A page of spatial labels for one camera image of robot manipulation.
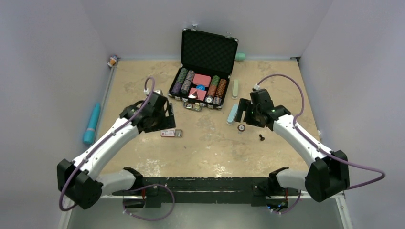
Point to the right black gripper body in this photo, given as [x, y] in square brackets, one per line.
[252, 117]

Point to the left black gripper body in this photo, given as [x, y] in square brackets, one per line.
[156, 116]

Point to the blue stapler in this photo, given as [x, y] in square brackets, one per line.
[232, 114]

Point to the green stapler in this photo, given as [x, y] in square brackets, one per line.
[235, 89]

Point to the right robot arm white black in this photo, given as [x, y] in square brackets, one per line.
[328, 172]

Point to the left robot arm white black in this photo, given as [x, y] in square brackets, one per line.
[80, 179]

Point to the red white staple box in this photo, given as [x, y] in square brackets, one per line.
[171, 133]

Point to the brown poker chip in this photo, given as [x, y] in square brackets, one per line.
[241, 128]

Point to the blue dealer button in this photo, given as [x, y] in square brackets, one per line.
[200, 87]

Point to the mint green cylinder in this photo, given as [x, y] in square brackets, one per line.
[239, 57]

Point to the pink card deck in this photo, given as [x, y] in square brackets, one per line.
[200, 79]

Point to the black poker chip case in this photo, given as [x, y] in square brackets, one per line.
[207, 54]

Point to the teal cylinder tool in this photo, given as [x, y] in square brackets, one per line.
[89, 134]

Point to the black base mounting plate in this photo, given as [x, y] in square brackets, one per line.
[255, 191]

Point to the small orange bottle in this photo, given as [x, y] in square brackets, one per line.
[112, 60]

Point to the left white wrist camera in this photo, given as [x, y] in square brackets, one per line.
[158, 91]

